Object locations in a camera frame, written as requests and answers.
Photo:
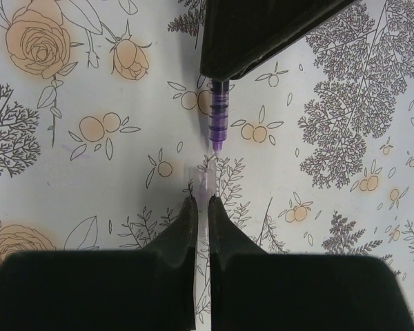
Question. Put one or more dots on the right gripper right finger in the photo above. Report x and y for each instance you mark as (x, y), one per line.
(254, 290)

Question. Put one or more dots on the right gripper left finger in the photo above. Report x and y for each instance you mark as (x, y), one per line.
(147, 289)

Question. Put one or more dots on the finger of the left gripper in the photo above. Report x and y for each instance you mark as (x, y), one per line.
(240, 35)

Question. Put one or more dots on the purple pen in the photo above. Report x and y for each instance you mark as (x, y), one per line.
(218, 117)

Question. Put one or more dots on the small white cap piece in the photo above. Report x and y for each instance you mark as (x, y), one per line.
(202, 183)

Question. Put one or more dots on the floral table mat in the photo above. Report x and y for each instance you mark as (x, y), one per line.
(104, 118)

